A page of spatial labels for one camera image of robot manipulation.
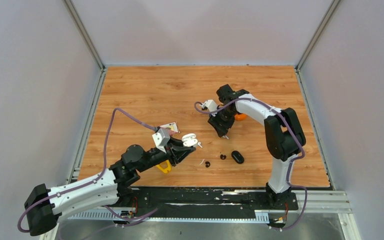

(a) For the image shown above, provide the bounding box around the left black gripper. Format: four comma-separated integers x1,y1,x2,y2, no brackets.
137,134,196,173

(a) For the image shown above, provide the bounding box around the yellow triangular plastic piece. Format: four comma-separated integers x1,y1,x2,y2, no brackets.
156,160,172,174

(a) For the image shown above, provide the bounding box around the black earbud case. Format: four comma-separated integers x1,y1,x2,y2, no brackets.
231,150,245,164

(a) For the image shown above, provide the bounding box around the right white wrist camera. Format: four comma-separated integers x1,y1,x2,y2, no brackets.
201,99,218,116

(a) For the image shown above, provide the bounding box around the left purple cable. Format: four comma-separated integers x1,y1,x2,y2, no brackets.
17,107,160,234

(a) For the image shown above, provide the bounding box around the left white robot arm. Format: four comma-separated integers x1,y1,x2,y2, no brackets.
17,137,200,237

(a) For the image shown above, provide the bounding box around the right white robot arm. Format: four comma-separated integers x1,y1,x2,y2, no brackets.
199,84,306,209

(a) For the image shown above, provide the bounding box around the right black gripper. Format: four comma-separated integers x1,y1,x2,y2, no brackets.
208,107,238,137

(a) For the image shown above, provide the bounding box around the white earbud charging case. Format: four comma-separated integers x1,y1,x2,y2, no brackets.
181,133,199,147

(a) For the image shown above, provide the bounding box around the pink snack packet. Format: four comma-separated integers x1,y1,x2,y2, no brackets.
160,122,180,136

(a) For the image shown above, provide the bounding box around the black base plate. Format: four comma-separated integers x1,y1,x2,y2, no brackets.
110,186,299,219

